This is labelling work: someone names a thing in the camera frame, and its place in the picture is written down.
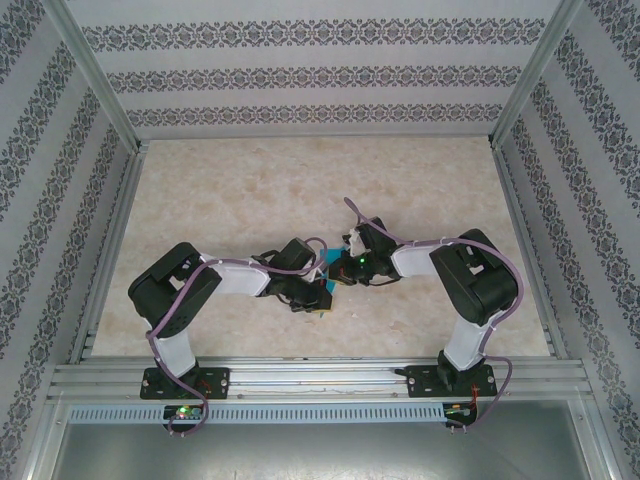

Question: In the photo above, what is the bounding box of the turquoise cloth sheet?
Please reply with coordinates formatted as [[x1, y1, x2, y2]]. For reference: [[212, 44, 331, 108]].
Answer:
[[317, 246, 350, 296]]

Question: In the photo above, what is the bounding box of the steel sheet panel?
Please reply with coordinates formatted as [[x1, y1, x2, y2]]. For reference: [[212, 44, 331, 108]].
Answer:
[[49, 423, 596, 480]]

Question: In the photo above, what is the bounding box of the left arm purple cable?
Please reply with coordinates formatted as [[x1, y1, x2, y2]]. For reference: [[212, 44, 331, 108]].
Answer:
[[148, 236, 329, 437]]

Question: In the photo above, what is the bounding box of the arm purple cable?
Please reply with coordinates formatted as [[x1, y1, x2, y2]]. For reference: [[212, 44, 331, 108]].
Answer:
[[148, 236, 329, 437], [343, 196, 524, 436]]

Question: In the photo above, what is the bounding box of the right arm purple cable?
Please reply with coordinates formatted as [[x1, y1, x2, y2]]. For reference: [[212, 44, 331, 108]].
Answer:
[[343, 196, 524, 436]]

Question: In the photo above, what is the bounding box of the wide aluminium mounting rail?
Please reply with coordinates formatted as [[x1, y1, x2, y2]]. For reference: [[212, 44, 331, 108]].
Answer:
[[47, 357, 594, 401]]

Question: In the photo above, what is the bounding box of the slotted grey cable duct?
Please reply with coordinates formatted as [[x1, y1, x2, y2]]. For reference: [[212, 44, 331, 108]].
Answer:
[[67, 403, 446, 425]]

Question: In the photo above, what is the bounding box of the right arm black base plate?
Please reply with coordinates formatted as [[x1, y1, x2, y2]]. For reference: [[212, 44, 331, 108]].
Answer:
[[407, 363, 500, 400]]

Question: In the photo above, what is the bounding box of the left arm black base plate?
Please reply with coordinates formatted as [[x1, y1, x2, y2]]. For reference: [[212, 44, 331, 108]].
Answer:
[[139, 367, 232, 401]]

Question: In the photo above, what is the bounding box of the aluminium table side rail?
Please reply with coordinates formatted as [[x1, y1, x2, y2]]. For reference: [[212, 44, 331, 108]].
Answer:
[[489, 139, 571, 361], [67, 142, 151, 364]]

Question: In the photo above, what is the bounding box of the aluminium frame post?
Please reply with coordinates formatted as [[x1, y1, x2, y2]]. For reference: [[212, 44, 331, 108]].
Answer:
[[487, 0, 586, 149], [38, 0, 151, 156]]

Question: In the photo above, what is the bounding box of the aluminium lower frame strut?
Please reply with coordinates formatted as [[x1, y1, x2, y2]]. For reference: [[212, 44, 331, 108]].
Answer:
[[567, 397, 626, 480], [19, 394, 71, 480]]

